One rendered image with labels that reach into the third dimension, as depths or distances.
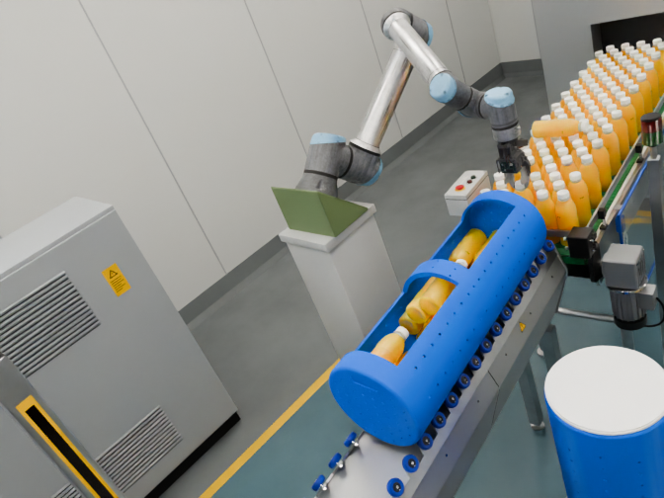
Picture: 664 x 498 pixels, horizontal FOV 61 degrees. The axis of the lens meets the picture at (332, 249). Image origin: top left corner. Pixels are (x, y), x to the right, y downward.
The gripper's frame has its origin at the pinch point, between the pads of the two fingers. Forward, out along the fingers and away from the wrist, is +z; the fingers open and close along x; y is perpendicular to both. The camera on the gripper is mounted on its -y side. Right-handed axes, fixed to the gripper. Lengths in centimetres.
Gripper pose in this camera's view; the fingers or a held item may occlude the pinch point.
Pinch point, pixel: (520, 184)
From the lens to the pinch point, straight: 220.5
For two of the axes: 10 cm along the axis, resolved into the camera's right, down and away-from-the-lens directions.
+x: 7.4, 0.8, -6.7
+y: -5.8, 5.8, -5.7
